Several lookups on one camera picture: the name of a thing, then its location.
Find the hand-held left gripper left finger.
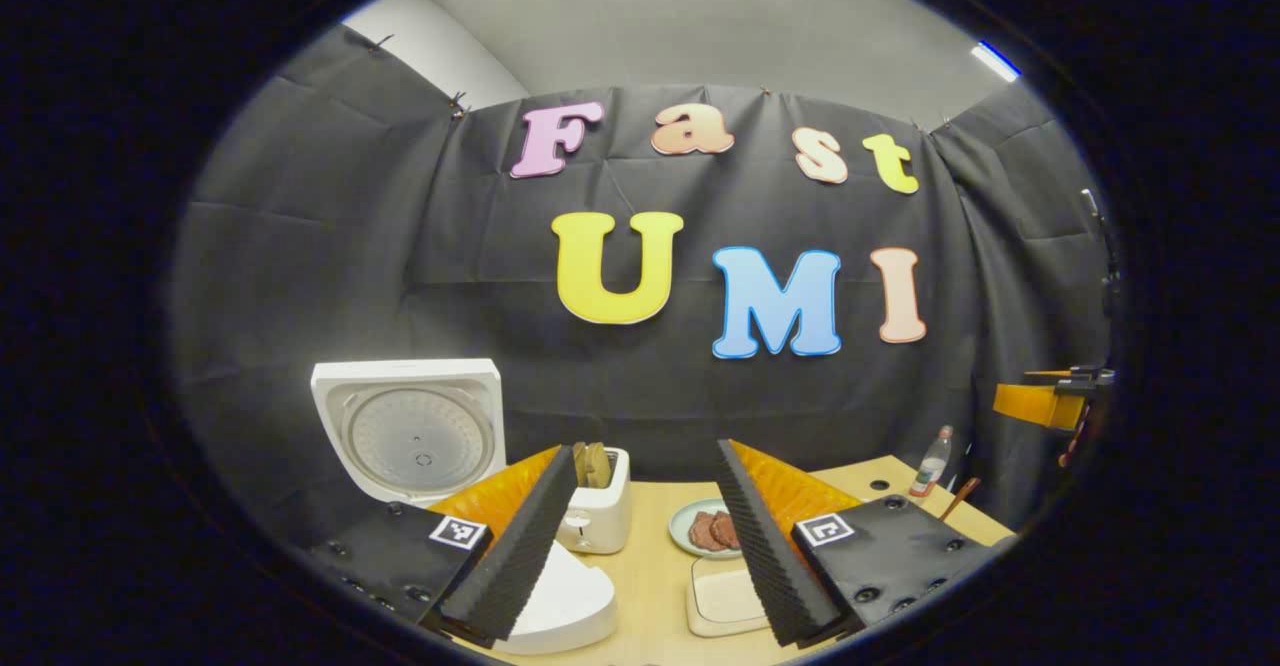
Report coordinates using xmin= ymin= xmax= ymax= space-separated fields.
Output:
xmin=300 ymin=443 xmax=582 ymax=647

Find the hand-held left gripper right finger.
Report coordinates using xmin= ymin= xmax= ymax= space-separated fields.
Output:
xmin=715 ymin=438 xmax=1016 ymax=647

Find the brown wooden spoon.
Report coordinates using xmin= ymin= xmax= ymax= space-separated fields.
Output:
xmin=938 ymin=477 xmax=983 ymax=523

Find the white rice cooker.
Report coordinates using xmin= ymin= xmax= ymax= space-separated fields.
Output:
xmin=310 ymin=359 xmax=619 ymax=657

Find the white toaster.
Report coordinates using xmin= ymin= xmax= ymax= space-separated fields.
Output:
xmin=555 ymin=446 xmax=633 ymax=556

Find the pale green plate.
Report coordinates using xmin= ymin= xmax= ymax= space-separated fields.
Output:
xmin=668 ymin=498 xmax=744 ymax=560

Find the clear bottle red label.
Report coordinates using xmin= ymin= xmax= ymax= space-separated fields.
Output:
xmin=909 ymin=425 xmax=956 ymax=499

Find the small ceiling light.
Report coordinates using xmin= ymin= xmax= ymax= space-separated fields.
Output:
xmin=972 ymin=41 xmax=1022 ymax=83

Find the black backdrop cloth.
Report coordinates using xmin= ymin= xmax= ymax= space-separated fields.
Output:
xmin=170 ymin=24 xmax=1116 ymax=547

